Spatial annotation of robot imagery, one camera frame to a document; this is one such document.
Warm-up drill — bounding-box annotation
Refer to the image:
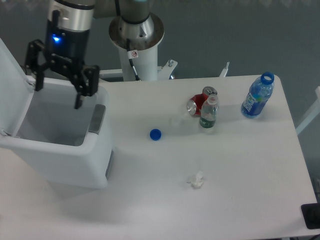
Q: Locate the white trash bin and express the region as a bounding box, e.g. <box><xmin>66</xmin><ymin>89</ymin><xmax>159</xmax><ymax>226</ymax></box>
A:
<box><xmin>0</xmin><ymin>43</ymin><xmax>113</xmax><ymax>189</ymax></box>

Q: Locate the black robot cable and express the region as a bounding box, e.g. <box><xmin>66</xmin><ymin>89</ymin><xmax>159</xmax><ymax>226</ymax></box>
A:
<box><xmin>114</xmin><ymin>0</ymin><xmax>142</xmax><ymax>82</ymax></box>

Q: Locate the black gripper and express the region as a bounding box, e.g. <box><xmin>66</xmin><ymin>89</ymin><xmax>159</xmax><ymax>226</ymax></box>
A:
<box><xmin>24</xmin><ymin>9</ymin><xmax>100</xmax><ymax>109</ymax></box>

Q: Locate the white crumpled paper ball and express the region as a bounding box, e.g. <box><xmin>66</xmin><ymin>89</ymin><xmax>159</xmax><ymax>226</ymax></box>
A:
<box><xmin>186</xmin><ymin>171</ymin><xmax>204</xmax><ymax>189</ymax></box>

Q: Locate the black device at edge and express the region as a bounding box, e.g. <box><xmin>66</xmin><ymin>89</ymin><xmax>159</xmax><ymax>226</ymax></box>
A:
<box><xmin>301</xmin><ymin>203</ymin><xmax>320</xmax><ymax>230</ymax></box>

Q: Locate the blue bottle cap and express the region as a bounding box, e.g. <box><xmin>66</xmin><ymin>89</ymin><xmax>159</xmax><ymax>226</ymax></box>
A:
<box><xmin>149</xmin><ymin>128</ymin><xmax>162</xmax><ymax>141</ymax></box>

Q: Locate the white frame at right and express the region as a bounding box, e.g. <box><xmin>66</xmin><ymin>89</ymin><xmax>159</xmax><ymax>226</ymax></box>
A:
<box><xmin>295</xmin><ymin>86</ymin><xmax>320</xmax><ymax>136</ymax></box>

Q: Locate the clear green label bottle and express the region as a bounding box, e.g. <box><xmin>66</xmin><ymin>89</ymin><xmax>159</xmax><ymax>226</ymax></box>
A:
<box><xmin>199</xmin><ymin>93</ymin><xmax>219</xmax><ymax>130</ymax></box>

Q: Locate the white table frame bracket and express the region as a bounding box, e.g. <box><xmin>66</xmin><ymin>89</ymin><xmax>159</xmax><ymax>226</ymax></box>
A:
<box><xmin>219</xmin><ymin>61</ymin><xmax>230</xmax><ymax>78</ymax></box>

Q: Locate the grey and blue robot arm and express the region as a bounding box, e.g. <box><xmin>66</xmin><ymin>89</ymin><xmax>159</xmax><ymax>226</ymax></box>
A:
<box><xmin>24</xmin><ymin>0</ymin><xmax>157</xmax><ymax>109</ymax></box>

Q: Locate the blue drink bottle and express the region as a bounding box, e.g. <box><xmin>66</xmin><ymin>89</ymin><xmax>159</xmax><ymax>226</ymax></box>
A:
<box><xmin>241</xmin><ymin>71</ymin><xmax>275</xmax><ymax>119</ymax></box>

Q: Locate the red crushed soda can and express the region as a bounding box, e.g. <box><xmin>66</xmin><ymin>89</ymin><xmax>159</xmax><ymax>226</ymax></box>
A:
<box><xmin>186</xmin><ymin>86</ymin><xmax>218</xmax><ymax>117</ymax></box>

